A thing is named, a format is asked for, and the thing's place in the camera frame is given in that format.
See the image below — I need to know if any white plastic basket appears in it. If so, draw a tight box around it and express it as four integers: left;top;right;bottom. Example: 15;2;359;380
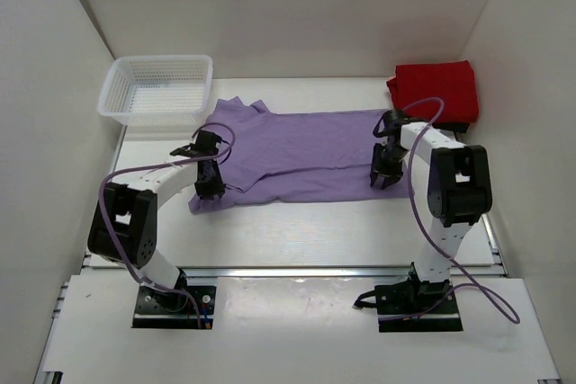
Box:
97;55;213;129

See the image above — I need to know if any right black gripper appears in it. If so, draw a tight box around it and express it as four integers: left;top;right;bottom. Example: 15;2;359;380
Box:
371;143;409;189

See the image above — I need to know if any purple t shirt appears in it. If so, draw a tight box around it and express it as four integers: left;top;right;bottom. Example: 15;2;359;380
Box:
189;97;408;215

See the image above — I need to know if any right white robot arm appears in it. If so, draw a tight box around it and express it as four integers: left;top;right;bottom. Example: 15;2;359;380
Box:
370;109;492;313

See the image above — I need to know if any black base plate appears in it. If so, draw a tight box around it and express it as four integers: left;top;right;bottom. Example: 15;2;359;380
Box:
131;285;217;330
353;268;464;333

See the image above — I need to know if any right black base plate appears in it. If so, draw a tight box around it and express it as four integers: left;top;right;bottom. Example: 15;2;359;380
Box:
353;268;464;333

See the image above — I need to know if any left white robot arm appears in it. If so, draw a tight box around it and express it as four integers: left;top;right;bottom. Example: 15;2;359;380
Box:
87;130;231;310

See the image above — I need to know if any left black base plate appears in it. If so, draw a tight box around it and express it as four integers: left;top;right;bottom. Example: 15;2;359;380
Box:
131;285;217;330

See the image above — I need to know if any folded red t shirt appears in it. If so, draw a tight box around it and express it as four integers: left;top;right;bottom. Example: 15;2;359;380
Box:
386;60;480;127

